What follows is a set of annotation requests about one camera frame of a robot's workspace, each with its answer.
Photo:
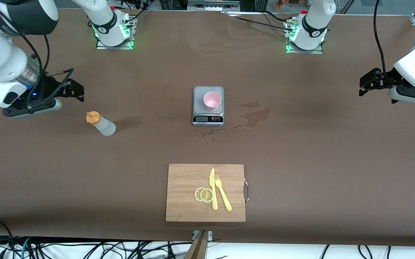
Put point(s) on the silver digital kitchen scale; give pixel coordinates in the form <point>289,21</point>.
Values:
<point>198,94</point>

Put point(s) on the clear orange-capped sauce bottle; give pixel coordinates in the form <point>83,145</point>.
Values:
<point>105,126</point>

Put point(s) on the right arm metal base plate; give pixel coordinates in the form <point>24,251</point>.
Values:
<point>130,39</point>

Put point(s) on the yellow plastic knife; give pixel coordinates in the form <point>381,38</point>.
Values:
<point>213,201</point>

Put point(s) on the small brown liquid spill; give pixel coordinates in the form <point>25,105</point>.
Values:
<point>209,133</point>

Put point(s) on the grey power strip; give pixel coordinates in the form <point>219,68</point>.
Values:
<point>213,4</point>

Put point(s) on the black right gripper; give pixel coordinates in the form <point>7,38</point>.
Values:
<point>50,87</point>

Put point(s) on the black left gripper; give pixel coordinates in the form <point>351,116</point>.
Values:
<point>384,80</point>

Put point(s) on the lemon slice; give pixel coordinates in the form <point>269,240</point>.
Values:
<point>206,195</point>
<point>197,194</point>

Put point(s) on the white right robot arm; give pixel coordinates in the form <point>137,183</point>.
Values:
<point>105,21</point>

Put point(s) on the orange toy food pile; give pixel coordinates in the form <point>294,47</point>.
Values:
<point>286,3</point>

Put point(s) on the wooden post with bracket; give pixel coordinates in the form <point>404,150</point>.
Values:
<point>198,248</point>

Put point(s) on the yellow plastic fork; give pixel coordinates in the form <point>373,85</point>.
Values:
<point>225,201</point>

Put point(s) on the pink plastic cup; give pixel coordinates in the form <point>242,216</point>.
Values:
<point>212,100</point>

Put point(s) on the large brown liquid spill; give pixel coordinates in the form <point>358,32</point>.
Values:
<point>254,117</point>

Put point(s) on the bamboo cutting board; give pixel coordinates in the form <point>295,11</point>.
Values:
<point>182,187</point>

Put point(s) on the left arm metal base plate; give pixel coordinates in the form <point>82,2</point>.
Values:
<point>319,51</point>

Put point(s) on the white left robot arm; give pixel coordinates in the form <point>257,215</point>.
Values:
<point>313,21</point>

